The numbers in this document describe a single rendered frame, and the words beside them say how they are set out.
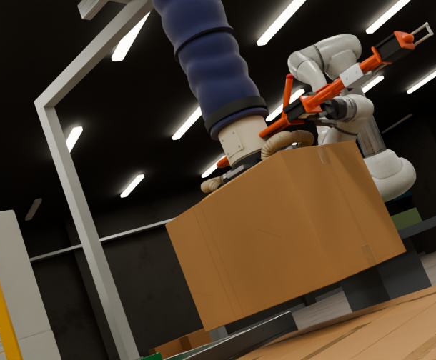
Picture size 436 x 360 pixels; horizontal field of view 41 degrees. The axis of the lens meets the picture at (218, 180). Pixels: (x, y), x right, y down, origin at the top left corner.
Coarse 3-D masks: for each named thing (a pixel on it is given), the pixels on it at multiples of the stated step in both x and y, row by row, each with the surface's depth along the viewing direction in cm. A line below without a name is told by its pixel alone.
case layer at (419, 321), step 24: (432, 288) 177; (360, 312) 191; (384, 312) 164; (408, 312) 143; (432, 312) 127; (288, 336) 206; (312, 336) 174; (336, 336) 152; (360, 336) 134; (384, 336) 121; (408, 336) 108; (432, 336) 99
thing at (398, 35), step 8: (400, 32) 160; (384, 40) 162; (392, 40) 161; (400, 40) 158; (376, 48) 164; (384, 48) 162; (392, 48) 161; (400, 48) 159; (408, 48) 161; (376, 56) 163; (384, 56) 163; (392, 56) 162; (400, 56) 165
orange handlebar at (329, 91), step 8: (408, 40) 159; (360, 64) 168; (368, 64) 166; (376, 64) 169; (336, 80) 174; (328, 88) 176; (336, 88) 175; (344, 88) 178; (312, 96) 180; (320, 96) 178; (328, 96) 178; (312, 104) 181; (280, 120) 188; (272, 128) 191; (280, 128) 194; (264, 136) 195; (224, 160) 206
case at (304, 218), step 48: (336, 144) 187; (240, 192) 180; (288, 192) 167; (336, 192) 176; (192, 240) 198; (240, 240) 182; (288, 240) 169; (336, 240) 166; (384, 240) 181; (192, 288) 201; (240, 288) 185; (288, 288) 171
